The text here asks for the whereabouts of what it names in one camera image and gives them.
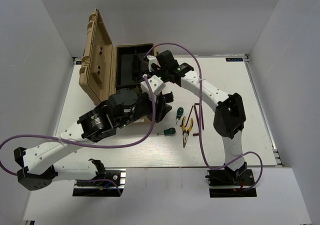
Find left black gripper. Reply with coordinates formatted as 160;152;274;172
117;88;173;129

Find black toolbox front latch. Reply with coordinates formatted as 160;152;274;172
162;91;174;104

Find green stubby flathead screwdriver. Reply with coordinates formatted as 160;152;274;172
175;107;184;125

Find green stubby orange-capped screwdriver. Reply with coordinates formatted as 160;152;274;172
156;127;176;136

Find black toolbox tray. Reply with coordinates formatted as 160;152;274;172
115;43;154;90

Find large brown hex key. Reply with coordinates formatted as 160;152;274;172
193;103;205;131

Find small brown hex key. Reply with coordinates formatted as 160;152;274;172
187;105;194;123

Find yellow black needle-nose pliers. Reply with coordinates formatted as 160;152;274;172
181;116;194;148

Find tan plastic toolbox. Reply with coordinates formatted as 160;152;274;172
79;8;141;106

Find medium brown hex key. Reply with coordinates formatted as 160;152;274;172
192;112;202;137

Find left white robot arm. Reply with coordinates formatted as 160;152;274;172
13;88;174;191

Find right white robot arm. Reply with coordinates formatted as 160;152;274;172
144;50;247;185

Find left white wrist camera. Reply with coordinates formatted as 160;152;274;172
140;75;166;96

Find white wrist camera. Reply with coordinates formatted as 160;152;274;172
140;75;166;96
142;55;159;70

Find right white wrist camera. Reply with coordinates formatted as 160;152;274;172
142;55;159;70

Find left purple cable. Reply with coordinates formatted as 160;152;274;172
0;79;158;196

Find purple cable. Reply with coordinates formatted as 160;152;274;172
0;79;158;196
144;42;264;192

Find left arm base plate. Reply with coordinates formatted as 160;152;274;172
72;168;126;198

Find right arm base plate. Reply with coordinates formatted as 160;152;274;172
205;169;257;198

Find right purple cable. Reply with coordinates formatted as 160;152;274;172
144;42;264;192

